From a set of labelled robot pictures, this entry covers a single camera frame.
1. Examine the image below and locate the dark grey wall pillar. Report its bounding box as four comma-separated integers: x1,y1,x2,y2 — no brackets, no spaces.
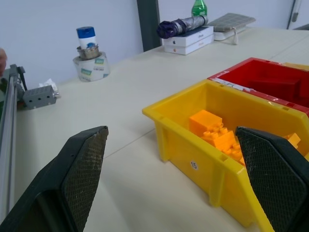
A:
137,0,162,52

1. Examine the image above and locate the green plastic bottle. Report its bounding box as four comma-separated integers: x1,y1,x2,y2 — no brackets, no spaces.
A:
191,0,209,18

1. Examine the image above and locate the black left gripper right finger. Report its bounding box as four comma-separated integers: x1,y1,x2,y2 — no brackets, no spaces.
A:
235,126,309,232

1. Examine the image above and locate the white packing tape roll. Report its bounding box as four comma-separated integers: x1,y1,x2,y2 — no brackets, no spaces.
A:
72,51,111,83

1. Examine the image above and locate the red plastic bin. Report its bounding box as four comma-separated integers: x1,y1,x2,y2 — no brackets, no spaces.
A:
207,57,309,115

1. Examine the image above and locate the white bottle with blue cap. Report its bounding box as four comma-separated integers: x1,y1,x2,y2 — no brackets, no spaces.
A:
76,26,98,49

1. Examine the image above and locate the round metal cup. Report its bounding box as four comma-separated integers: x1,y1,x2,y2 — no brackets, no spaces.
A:
76,43,100,61

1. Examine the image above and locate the large orange cube block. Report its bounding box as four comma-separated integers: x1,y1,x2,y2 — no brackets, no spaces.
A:
189,110,224,136

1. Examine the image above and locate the white phone box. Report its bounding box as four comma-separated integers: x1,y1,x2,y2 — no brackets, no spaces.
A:
161,26,215,48
164,35,215,56

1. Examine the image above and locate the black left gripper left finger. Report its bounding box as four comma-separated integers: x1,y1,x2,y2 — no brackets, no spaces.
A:
0,125,109,232

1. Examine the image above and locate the yellow plastic bin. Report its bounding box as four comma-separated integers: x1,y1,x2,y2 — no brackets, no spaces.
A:
281,62,309,72

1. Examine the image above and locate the grey plaid pouch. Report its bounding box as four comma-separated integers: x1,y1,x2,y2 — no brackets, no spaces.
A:
207,13,256,32

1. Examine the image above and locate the orange studded building brick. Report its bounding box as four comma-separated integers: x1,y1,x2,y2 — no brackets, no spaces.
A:
282,133,301,152
200,127,237,148
221,143,246,167

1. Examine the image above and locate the grey metal clamp block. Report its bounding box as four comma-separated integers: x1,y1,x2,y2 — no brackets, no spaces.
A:
22,85,60,111

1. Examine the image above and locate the crumpled white tissue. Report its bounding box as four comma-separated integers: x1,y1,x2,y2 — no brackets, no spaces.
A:
38,78,59,91

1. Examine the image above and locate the hanging dark cable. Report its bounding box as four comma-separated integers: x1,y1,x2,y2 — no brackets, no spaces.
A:
286,0,302,30

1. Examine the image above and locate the aluminium rail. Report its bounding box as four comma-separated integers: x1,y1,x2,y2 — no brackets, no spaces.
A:
0,64,26,215

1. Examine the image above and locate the yellow plastic bin numbered 15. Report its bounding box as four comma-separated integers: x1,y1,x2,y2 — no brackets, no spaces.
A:
141,79,309,232

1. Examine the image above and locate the person's bare hand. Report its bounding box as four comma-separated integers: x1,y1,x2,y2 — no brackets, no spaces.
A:
0,47,8,77

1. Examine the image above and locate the folded purple grey umbrella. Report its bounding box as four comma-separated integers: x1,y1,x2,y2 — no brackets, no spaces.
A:
156,15,210,39

